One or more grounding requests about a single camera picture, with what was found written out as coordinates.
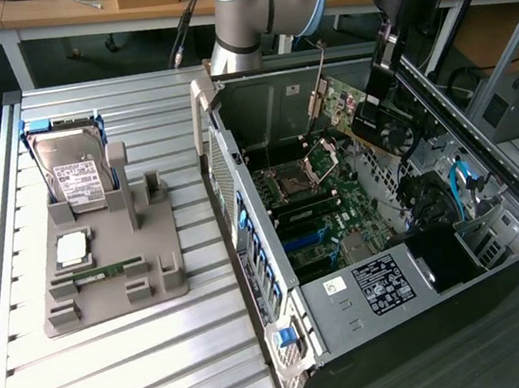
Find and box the open grey PC case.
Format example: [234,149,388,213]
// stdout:
[183,23,519,388]

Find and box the blue SATA wire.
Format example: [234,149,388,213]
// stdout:
[444,153,487,222]

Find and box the blue expansion slot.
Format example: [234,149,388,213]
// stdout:
[282,231,327,254]

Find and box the metal socket cover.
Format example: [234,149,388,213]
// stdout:
[299,135,343,184]

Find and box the wooden desk with grey legs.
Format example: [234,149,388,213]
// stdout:
[0,0,224,95]

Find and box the grey computer tower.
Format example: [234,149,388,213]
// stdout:
[462,71,519,148]

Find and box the grey plastic parts rack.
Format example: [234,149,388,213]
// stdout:
[20,135,195,341]

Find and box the black cable with metal plug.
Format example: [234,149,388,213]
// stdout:
[160,0,220,71]

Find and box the black stand pole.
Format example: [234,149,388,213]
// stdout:
[413,0,519,85]

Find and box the green RAM stick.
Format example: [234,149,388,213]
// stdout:
[48,258,145,288]

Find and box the silver CPU chip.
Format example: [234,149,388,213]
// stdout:
[52,231,93,268]

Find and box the hard disk with blue bracket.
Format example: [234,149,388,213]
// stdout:
[17,107,121,221]

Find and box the green motherboard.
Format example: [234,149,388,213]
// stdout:
[243,131,407,290]

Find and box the silver disk bay cage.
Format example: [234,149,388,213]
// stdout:
[343,60,452,180]
[451,205,519,274]

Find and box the CPU socket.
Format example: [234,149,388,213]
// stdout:
[275,166,321,200]

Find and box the graphics card with metal bracket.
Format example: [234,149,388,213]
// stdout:
[297,28,426,172]

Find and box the blue case latch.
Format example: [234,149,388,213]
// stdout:
[274,325,301,348]

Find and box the grey power supply unit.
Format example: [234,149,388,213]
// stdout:
[295,238,448,360]

